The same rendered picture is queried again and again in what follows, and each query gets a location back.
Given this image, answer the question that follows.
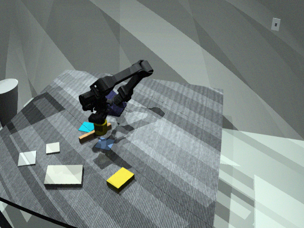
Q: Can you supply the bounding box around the yellow rectangular block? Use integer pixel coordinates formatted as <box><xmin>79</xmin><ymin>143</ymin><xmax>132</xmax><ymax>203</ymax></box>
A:
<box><xmin>106</xmin><ymin>167</ymin><xmax>134</xmax><ymax>193</ymax></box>

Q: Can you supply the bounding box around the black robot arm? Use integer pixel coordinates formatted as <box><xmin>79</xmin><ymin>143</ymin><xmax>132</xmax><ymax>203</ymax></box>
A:
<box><xmin>79</xmin><ymin>60</ymin><xmax>154</xmax><ymax>112</ymax></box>

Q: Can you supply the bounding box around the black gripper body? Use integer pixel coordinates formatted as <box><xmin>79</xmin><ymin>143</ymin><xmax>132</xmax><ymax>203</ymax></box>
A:
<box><xmin>88</xmin><ymin>98</ymin><xmax>113</xmax><ymax>124</ymax></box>

